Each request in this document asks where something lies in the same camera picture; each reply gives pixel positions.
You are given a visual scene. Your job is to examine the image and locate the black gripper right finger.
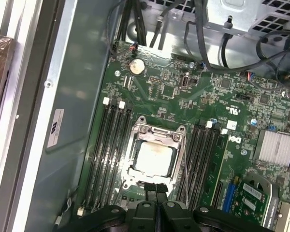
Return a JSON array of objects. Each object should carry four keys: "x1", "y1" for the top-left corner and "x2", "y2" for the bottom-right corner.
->
[{"x1": 157, "y1": 183, "x2": 269, "y2": 232}]

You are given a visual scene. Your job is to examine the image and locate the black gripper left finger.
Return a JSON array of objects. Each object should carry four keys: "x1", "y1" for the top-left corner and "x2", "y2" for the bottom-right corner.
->
[{"x1": 55, "y1": 183, "x2": 158, "y2": 232}]

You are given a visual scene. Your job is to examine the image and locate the wire locking lever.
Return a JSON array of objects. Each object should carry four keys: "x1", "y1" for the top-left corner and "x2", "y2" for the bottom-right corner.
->
[
  {"x1": 181, "y1": 132, "x2": 191, "y2": 205},
  {"x1": 117, "y1": 178, "x2": 127, "y2": 203}
]

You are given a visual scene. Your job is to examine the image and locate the silver CPU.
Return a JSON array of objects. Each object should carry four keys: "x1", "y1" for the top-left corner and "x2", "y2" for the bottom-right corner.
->
[{"x1": 131, "y1": 141, "x2": 178, "y2": 179}]

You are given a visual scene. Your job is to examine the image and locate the metal socket cover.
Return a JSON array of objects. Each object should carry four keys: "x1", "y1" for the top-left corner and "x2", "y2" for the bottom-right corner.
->
[{"x1": 128, "y1": 122, "x2": 186, "y2": 188}]

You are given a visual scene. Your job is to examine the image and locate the CPU socket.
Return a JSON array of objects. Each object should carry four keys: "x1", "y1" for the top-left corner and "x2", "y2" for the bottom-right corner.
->
[{"x1": 122, "y1": 115, "x2": 191, "y2": 194}]

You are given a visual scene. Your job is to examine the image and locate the black expansion slot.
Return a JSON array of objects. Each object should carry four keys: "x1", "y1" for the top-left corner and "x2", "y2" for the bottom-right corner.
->
[{"x1": 210, "y1": 181, "x2": 223, "y2": 210}]

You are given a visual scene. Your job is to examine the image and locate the blue expansion slot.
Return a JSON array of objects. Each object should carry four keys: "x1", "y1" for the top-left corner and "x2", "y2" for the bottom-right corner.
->
[{"x1": 225, "y1": 180, "x2": 235, "y2": 212}]

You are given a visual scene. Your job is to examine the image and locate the green RAM stick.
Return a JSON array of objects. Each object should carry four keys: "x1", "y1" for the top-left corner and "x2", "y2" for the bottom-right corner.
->
[{"x1": 209, "y1": 131, "x2": 230, "y2": 208}]

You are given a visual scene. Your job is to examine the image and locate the black graphics card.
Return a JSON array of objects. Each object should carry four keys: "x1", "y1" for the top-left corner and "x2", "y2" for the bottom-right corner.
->
[{"x1": 240, "y1": 173, "x2": 281, "y2": 232}]

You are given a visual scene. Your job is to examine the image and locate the white expansion slot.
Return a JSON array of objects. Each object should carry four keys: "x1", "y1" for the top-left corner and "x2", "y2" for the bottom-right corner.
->
[{"x1": 279, "y1": 202, "x2": 290, "y2": 232}]

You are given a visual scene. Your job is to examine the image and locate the green motherboard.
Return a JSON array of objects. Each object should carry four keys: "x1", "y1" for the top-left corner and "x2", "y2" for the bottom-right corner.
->
[{"x1": 74, "y1": 40, "x2": 290, "y2": 232}]

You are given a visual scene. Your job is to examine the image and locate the silver chipset heatsink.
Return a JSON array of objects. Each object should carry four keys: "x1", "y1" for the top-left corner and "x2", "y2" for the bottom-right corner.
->
[{"x1": 253, "y1": 129, "x2": 290, "y2": 168}]

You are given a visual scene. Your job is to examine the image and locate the white case label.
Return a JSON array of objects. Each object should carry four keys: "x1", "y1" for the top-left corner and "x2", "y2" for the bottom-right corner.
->
[{"x1": 47, "y1": 108, "x2": 65, "y2": 148}]

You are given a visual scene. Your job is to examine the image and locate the internal USB port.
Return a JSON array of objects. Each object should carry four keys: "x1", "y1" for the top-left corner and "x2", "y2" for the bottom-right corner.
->
[{"x1": 180, "y1": 74, "x2": 192, "y2": 90}]

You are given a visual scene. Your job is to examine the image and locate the black pin header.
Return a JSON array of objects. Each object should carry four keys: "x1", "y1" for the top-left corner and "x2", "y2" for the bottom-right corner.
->
[{"x1": 147, "y1": 76, "x2": 162, "y2": 85}]

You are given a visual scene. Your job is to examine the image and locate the silver coin battery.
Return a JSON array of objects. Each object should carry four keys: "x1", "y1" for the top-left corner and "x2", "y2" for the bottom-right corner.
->
[{"x1": 128, "y1": 58, "x2": 145, "y2": 76}]

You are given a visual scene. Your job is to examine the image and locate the dark grey PC case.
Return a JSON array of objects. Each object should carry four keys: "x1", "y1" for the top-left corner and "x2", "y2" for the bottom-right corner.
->
[{"x1": 3, "y1": 0, "x2": 290, "y2": 232}]

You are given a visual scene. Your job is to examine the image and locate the silver drive cage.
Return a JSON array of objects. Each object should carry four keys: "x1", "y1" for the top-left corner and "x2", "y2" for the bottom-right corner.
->
[{"x1": 205, "y1": 0, "x2": 290, "y2": 37}]

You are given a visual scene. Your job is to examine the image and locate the black wire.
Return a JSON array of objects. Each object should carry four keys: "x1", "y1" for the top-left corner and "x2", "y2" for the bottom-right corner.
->
[
  {"x1": 219, "y1": 14, "x2": 235, "y2": 68},
  {"x1": 148, "y1": 15, "x2": 171, "y2": 49},
  {"x1": 185, "y1": 20, "x2": 290, "y2": 72}
]

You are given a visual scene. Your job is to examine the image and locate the black flat cable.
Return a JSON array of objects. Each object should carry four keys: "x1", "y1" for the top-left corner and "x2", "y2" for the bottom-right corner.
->
[
  {"x1": 132, "y1": 0, "x2": 149, "y2": 47},
  {"x1": 116, "y1": 0, "x2": 138, "y2": 44}
]

